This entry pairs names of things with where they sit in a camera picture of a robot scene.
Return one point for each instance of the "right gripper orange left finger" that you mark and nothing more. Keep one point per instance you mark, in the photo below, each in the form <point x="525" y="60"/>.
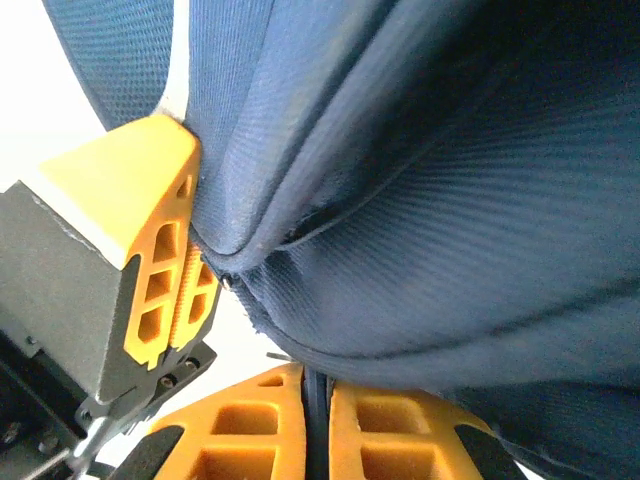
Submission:
<point x="190" y="435"/>

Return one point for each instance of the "navy blue backpack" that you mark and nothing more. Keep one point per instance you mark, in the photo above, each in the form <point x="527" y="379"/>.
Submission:
<point x="400" y="200"/>

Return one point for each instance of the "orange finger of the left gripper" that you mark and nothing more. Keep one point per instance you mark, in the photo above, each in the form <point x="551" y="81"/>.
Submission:
<point x="125" y="190"/>
<point x="186" y="310"/>

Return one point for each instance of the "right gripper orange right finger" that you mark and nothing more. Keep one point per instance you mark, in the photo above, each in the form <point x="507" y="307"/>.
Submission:
<point x="440" y="425"/>

